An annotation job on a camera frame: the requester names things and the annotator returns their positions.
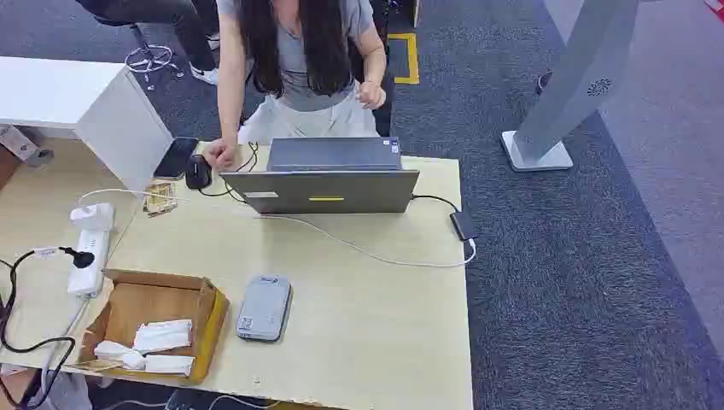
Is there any grey laptop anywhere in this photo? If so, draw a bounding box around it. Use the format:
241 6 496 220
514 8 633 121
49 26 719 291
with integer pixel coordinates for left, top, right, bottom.
219 137 421 216

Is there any black adapter hub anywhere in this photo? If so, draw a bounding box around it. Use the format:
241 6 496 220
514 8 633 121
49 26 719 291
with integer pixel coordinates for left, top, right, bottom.
449 210 480 243

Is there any person's left hand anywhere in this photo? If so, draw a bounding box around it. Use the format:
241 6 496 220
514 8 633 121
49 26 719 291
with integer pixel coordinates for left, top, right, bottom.
356 80 388 111

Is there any person's hand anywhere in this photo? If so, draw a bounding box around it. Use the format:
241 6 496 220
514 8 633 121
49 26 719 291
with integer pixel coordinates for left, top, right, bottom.
202 138 239 172
356 80 388 111

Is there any grey zip case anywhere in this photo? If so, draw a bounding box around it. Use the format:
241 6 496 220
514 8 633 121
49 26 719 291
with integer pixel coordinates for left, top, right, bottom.
236 274 293 343

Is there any person's right hand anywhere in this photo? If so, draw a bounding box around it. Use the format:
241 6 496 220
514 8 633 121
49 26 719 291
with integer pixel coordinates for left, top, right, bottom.
202 138 239 172

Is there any black computer mouse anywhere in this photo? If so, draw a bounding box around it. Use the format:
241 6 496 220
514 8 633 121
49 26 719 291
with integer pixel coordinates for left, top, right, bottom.
184 154 213 191

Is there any black smartphone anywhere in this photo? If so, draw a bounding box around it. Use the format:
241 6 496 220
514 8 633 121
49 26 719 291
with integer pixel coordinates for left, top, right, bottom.
153 137 200 181

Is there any gold snack packet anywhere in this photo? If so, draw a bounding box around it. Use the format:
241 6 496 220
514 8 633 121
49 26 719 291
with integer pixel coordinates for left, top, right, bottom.
142 181 178 219

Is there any brown cardboard box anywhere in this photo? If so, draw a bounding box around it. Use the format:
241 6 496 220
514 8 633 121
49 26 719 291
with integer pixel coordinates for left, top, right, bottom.
76 268 231 386

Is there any large white card packet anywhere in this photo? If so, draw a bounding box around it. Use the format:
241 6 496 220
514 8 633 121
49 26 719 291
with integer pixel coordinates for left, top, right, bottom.
131 319 194 355

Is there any flat white card packet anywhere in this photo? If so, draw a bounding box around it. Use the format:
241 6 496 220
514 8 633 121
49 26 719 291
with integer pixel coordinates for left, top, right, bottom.
143 354 196 378

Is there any grey floor stand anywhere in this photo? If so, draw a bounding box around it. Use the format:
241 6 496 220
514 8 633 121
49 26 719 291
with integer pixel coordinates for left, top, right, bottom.
499 0 640 173

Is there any black stool with chrome base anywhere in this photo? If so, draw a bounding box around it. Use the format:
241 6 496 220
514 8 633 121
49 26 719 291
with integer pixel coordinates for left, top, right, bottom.
93 14 185 91

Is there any seated person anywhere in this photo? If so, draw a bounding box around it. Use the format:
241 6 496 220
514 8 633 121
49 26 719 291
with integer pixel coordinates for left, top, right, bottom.
76 0 222 86

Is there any white charger plug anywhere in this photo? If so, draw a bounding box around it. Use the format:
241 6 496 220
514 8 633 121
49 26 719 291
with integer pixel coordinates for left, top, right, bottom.
69 202 115 232

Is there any white cabinet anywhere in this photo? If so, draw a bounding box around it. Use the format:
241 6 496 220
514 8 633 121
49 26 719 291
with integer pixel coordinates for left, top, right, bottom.
0 56 174 194

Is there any white power strip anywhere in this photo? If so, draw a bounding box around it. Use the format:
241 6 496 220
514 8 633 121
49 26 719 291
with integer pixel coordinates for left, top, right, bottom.
67 229 112 299

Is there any black power plug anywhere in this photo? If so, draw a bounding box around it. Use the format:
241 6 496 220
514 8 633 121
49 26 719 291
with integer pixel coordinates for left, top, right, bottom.
58 246 96 270

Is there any crumpled white card packet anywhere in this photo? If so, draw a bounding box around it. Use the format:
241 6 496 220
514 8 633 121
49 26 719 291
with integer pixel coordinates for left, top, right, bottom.
93 340 147 372

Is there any long white laptop cable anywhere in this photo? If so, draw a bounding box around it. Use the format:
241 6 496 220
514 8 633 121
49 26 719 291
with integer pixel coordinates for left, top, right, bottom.
257 213 478 269

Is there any short black hub cable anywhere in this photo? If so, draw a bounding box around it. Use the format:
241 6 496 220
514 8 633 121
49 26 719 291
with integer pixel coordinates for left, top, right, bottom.
411 194 461 214

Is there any black mouse cable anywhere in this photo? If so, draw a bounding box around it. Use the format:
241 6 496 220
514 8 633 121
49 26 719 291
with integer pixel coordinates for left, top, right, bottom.
197 141 261 205

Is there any thin white charger cable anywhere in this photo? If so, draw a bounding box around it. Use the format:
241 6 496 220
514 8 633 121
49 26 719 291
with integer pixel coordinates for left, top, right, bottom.
76 187 190 208

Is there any grey bracket under cabinet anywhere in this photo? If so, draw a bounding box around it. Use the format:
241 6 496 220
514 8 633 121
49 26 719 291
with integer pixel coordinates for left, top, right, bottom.
0 125 55 170

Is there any thick black power cable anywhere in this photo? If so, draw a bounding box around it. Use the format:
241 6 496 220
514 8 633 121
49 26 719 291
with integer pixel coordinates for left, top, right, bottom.
0 249 78 410

